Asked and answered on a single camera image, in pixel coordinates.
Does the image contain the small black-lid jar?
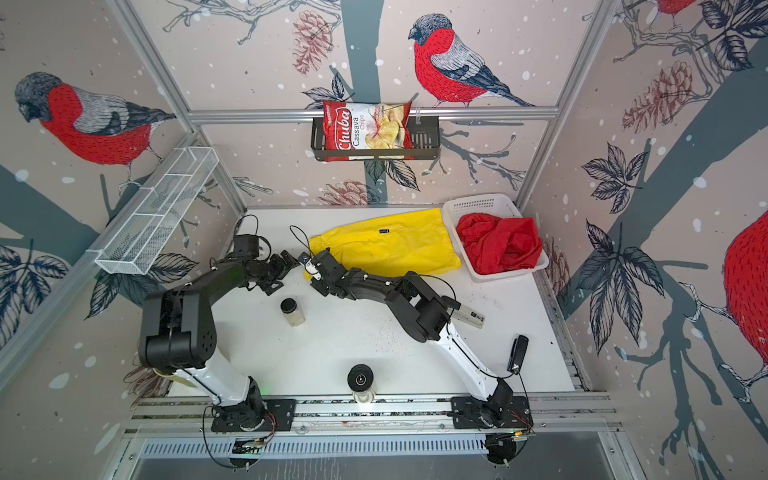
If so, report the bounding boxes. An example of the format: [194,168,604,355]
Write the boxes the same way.
[280,298,305,327]

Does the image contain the red chips bag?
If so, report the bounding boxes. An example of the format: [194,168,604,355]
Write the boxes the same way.
[322,101,413,161]

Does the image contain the black round camera knob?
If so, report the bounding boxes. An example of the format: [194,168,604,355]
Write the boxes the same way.
[347,364,375,404]

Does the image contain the red shorts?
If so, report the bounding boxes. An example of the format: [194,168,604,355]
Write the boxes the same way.
[456,213,543,275]

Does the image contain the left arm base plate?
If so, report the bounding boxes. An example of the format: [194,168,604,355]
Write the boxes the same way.
[211,398,297,433]

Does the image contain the yellow shorts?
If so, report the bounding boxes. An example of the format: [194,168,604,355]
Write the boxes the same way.
[310,209,462,277]

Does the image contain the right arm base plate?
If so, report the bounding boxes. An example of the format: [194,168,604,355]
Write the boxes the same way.
[449,396,534,431]

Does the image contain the aluminium front rail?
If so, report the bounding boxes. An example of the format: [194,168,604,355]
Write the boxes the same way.
[124,392,624,436]

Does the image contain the grey stapler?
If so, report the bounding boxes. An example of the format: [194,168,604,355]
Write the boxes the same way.
[451,304,485,329]

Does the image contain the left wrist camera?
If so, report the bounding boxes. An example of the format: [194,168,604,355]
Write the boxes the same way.
[230,234,260,261]

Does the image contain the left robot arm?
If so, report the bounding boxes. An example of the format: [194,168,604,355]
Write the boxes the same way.
[138,251,298,421]

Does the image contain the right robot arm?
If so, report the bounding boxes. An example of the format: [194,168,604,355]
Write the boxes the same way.
[299,249,513,427]

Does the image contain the black wall basket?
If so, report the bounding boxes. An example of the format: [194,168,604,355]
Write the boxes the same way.
[310,116,441,162]

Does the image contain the small black device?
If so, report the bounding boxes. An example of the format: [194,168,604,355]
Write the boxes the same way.
[507,334,529,375]

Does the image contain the white wire mesh shelf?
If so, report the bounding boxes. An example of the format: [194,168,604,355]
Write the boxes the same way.
[95,146,219,275]

